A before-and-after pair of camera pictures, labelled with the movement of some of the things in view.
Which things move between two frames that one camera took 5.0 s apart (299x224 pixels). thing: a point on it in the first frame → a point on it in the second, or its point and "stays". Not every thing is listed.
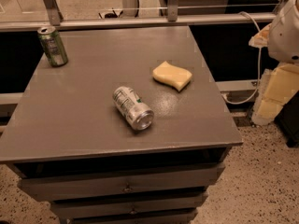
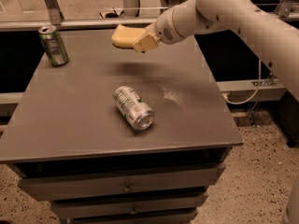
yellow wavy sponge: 170,75 → 126,36
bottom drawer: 177,217 stays
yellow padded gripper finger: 262,38 → 149,41
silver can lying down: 130,105 stays
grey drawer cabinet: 71,146 stays
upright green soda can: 52,46 stays
